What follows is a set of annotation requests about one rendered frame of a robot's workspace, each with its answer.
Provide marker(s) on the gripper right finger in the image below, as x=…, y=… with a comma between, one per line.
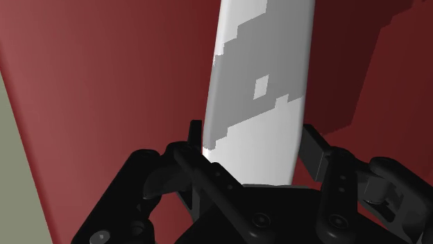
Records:
x=341, y=175

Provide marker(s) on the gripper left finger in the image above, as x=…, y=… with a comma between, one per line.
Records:
x=169, y=162

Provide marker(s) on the red robot stand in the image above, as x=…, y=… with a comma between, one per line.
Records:
x=101, y=84

